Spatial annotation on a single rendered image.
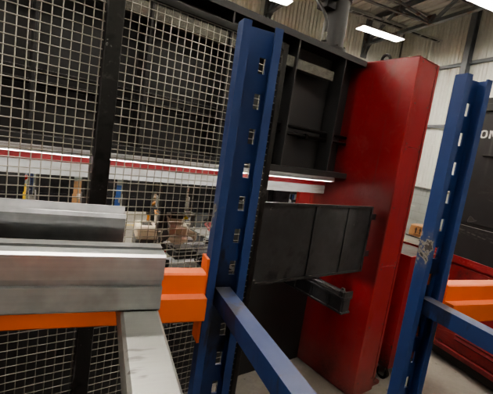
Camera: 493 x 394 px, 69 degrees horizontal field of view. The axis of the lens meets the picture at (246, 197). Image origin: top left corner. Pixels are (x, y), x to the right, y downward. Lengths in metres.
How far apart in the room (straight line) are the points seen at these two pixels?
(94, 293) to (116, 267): 0.03
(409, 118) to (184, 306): 2.17
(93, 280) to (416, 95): 2.36
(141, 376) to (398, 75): 2.45
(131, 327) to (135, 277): 0.05
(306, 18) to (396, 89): 7.89
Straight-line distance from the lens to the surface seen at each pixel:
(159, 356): 0.34
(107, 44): 1.17
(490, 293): 0.84
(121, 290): 0.40
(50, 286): 0.40
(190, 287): 0.53
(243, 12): 2.09
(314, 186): 2.73
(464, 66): 10.09
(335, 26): 2.65
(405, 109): 2.52
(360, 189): 2.61
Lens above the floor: 1.58
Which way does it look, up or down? 7 degrees down
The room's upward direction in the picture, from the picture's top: 8 degrees clockwise
